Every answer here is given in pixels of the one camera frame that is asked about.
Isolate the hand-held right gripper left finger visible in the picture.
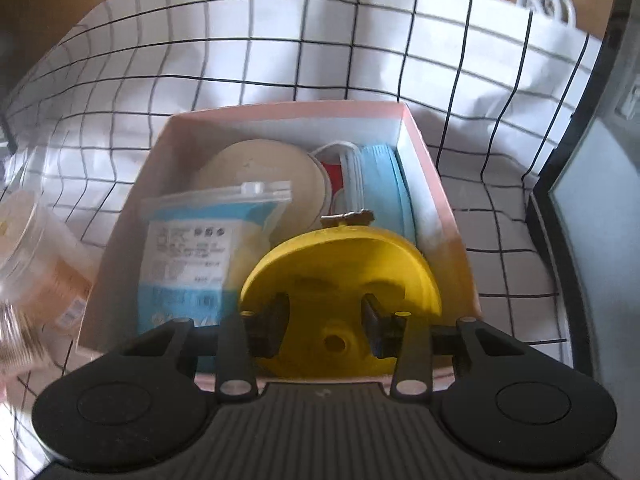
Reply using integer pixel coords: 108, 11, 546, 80
120, 292, 291, 403

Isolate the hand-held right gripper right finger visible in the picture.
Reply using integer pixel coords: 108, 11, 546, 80
361, 294, 528, 403

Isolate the clear plastic jar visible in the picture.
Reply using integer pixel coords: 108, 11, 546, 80
0, 187, 98, 376

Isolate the pink cardboard box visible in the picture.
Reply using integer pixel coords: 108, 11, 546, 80
75, 101, 482, 393

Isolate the blue and yellow zip bag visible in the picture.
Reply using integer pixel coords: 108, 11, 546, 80
140, 181, 293, 333

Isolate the red packet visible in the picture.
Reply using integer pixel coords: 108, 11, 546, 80
320, 160, 347, 194

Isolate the stack of blue face masks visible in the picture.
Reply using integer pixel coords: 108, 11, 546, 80
310, 141, 419, 247

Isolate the beige round puff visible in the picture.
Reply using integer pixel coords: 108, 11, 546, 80
192, 139, 332, 221

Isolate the black framed monitor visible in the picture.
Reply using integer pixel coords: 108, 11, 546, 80
527, 0, 640, 480

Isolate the green jar with yellow lid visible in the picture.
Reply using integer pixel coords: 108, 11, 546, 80
239, 225, 442, 378

